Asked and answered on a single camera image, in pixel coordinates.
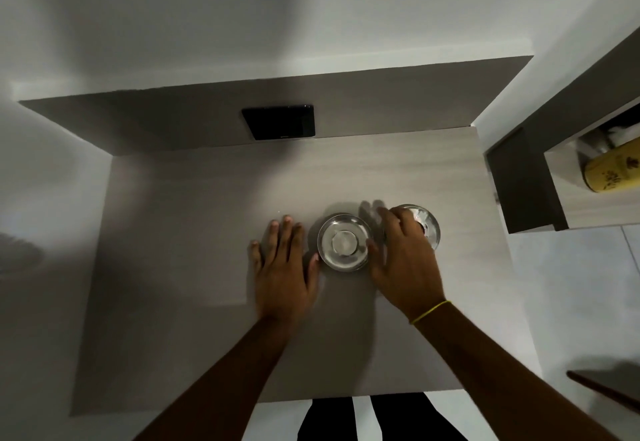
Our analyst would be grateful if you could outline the white object in shelf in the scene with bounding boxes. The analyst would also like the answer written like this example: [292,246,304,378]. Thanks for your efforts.
[577,122,640,157]

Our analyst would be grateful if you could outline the person's right forearm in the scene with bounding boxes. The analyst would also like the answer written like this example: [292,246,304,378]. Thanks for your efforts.
[411,302,622,441]

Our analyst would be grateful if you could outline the yellow printed tin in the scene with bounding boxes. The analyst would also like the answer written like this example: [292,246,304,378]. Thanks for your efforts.
[582,136,640,193]

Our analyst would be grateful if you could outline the round steel bowl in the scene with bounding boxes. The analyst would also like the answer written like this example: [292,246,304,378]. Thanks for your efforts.
[316,213,375,273]

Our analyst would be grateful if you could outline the person's right hand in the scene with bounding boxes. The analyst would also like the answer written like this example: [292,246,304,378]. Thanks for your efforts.
[367,205,447,325]

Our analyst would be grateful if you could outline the grey wooden shelf unit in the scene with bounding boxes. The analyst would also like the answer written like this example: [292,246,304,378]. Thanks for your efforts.
[483,26,640,235]

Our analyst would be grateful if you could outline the person's left forearm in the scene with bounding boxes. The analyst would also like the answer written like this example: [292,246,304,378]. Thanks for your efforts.
[132,317,302,441]

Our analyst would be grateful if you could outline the grey desk back panel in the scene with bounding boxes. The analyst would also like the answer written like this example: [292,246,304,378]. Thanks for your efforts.
[18,55,535,157]

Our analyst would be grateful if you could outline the person's black trousers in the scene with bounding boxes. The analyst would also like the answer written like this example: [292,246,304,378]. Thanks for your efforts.
[297,392,470,441]

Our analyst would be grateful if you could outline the black phone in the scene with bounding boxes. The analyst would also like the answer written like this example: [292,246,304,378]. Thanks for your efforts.
[241,104,316,142]

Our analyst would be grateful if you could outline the yellow wrist thread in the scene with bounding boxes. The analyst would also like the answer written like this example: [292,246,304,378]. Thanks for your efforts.
[409,300,453,326]

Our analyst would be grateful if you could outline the person's left hand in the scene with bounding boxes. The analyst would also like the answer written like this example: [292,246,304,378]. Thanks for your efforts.
[249,215,321,325]

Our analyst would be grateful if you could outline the dark wooden furniture edge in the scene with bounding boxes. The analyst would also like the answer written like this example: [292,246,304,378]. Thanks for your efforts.
[566,365,640,415]

